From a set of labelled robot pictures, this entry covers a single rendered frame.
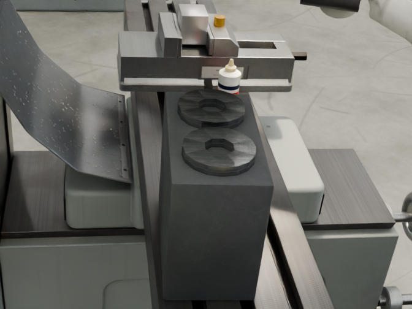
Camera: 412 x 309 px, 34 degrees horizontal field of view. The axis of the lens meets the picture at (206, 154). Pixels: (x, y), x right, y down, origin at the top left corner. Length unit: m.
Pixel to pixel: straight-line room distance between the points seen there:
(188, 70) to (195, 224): 0.59
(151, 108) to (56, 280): 0.38
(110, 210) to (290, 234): 0.39
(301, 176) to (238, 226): 0.54
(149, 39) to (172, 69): 0.09
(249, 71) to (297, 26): 2.95
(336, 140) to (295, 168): 1.81
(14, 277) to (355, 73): 2.76
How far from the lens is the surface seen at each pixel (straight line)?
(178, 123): 0.88
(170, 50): 1.32
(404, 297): 1.59
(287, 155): 1.40
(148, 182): 1.09
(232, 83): 1.25
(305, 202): 1.33
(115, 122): 1.37
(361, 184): 1.52
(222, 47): 1.33
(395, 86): 3.78
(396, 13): 1.12
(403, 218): 1.62
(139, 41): 1.39
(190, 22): 1.34
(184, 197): 0.78
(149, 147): 1.17
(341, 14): 1.20
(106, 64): 3.61
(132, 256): 1.34
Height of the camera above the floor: 1.61
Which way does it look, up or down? 33 degrees down
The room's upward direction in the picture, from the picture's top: 6 degrees clockwise
